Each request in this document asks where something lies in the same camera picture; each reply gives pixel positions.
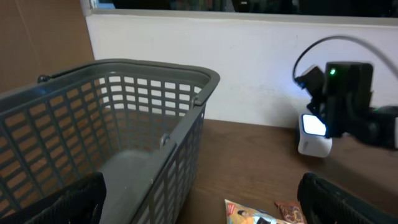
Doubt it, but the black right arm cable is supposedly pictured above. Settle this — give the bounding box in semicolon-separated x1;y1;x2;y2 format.
292;35;398;82

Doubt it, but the white barcode scanner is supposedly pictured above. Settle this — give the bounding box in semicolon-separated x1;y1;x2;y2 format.
297;113;333;158

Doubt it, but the yellow snack bag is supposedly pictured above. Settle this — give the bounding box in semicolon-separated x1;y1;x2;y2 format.
224;199;290;224

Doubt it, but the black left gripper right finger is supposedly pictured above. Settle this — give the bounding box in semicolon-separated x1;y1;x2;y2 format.
297;172;397;224

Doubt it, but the red chocolate bar wrapper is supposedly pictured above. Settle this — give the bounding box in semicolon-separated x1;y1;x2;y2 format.
274;202;307;224

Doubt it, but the dark window with frame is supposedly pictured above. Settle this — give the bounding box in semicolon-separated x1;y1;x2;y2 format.
80;0;397;27

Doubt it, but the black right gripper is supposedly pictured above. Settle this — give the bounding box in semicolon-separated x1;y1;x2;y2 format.
318;62;374;139

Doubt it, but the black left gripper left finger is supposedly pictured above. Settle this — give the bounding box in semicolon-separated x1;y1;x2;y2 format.
1;172;106;224

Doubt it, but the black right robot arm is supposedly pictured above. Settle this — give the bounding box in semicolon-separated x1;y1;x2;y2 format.
317;62;397;149

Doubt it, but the grey plastic basket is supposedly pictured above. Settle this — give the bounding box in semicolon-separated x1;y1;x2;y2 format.
1;59;220;223

